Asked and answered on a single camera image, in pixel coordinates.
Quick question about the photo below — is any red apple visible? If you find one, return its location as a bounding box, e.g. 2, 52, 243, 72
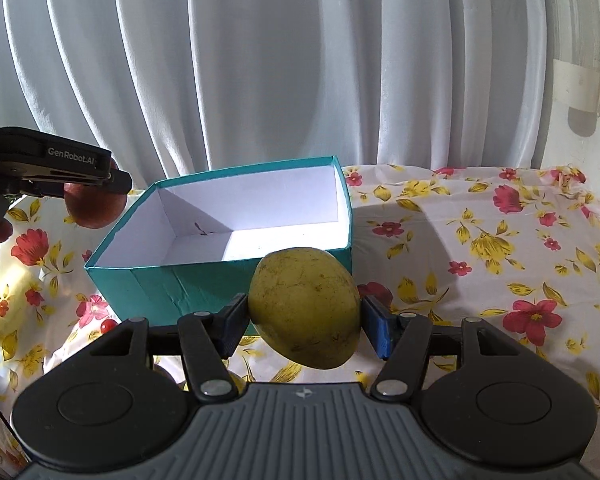
64, 180, 129, 230

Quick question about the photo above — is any yellow-green mango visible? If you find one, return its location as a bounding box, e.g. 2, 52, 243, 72
248, 247, 361, 370

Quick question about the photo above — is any teal cardboard box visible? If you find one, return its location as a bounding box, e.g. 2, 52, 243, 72
85, 156, 352, 325

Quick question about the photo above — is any red cherry tomato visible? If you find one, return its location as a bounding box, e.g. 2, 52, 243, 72
99, 318, 118, 335

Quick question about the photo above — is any floral tablecloth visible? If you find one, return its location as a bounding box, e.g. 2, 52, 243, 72
0, 165, 600, 477

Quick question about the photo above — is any white curtain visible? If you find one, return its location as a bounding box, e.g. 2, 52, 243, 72
0, 0, 547, 186

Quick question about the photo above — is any white wall tube fixture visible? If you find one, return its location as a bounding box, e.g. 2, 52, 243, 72
545, 0, 600, 138

